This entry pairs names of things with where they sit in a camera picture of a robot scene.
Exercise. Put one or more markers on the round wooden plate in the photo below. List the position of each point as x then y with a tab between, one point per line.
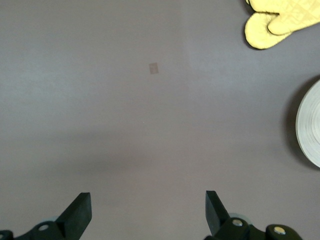
311	125

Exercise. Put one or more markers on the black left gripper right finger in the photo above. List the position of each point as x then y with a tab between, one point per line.
220	225

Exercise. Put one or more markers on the yellow quilted oven mitt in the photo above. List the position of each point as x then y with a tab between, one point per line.
257	32
295	15

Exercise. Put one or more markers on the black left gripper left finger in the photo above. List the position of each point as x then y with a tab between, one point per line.
72	220

